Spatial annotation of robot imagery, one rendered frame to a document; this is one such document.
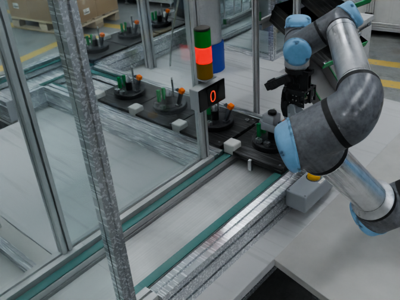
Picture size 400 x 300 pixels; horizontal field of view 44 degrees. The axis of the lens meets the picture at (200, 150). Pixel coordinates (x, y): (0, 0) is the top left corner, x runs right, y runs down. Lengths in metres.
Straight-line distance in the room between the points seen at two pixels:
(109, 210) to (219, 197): 0.70
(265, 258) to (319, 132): 0.52
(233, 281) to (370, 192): 0.43
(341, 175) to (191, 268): 0.44
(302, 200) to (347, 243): 0.18
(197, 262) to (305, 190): 0.43
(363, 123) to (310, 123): 0.10
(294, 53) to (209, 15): 1.16
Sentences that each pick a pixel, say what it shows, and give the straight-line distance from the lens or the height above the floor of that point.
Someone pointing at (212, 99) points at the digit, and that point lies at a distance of 1.54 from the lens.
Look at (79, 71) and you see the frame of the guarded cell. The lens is 0.78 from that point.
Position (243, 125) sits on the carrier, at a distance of 1.84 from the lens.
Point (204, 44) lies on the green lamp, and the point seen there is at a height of 1.37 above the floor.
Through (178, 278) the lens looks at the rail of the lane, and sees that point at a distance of 1.25.
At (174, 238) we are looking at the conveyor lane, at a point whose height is 0.92.
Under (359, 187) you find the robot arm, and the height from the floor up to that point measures 1.15.
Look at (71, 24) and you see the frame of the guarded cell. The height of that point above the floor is 1.65.
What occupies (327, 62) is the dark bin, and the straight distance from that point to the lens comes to 1.75.
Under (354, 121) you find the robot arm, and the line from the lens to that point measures 1.02.
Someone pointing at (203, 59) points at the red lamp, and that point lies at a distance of 1.47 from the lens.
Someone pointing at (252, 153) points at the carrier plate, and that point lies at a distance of 1.66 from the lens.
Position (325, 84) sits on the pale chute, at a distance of 1.91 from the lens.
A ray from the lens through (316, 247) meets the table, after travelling 1.48.
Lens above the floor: 1.86
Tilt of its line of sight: 32 degrees down
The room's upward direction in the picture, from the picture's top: 5 degrees counter-clockwise
